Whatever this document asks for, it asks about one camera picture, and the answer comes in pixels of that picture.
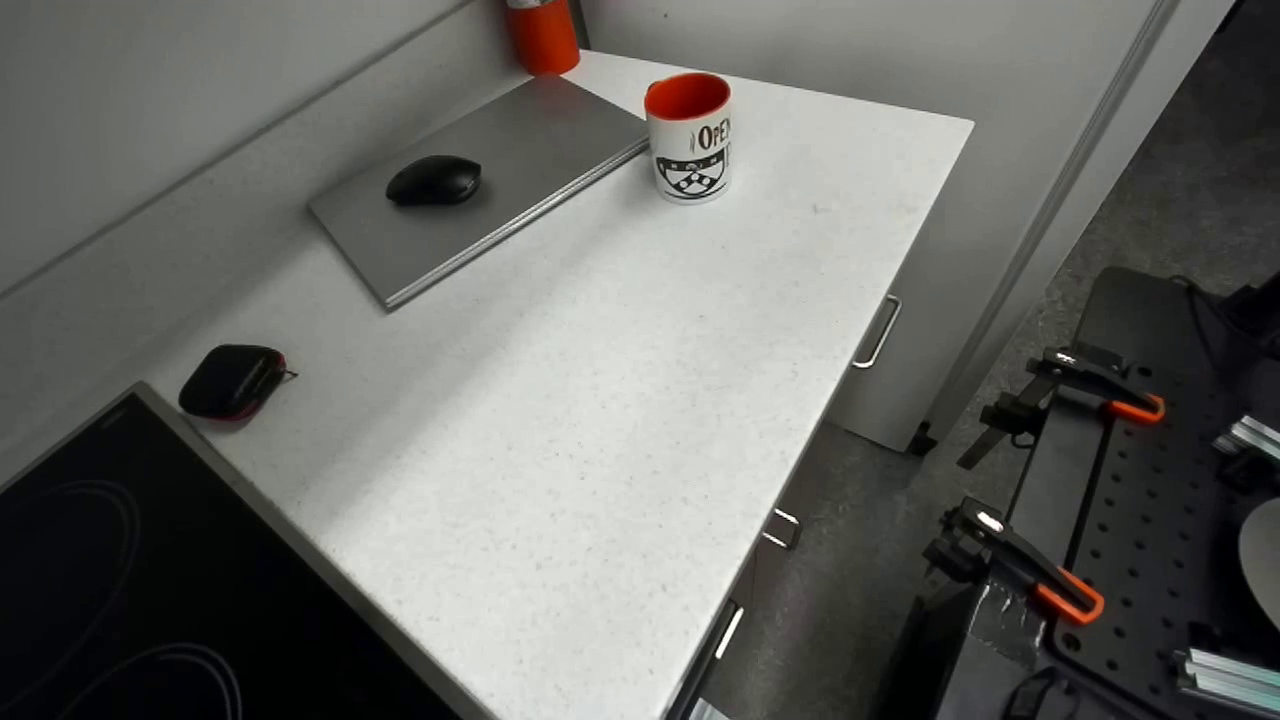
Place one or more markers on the white mug with orange inside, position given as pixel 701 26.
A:
pixel 690 165

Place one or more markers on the closed silver laptop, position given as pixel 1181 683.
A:
pixel 500 180

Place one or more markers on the cabinet door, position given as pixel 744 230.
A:
pixel 890 330

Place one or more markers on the black computer mouse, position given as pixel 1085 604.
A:
pixel 433 181

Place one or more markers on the orange cylindrical container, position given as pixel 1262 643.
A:
pixel 543 37

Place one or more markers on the black and red zip pouch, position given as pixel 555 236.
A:
pixel 230 381

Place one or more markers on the black and orange clamp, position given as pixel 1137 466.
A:
pixel 1075 385
pixel 1010 560

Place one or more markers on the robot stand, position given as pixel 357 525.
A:
pixel 1120 520

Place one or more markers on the black glass cooktop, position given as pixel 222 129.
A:
pixel 130 590

